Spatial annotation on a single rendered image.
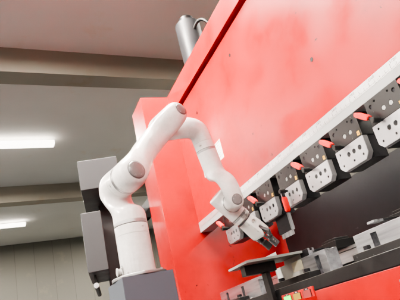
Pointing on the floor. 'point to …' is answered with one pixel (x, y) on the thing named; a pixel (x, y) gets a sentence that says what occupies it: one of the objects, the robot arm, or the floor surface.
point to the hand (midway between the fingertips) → (271, 243)
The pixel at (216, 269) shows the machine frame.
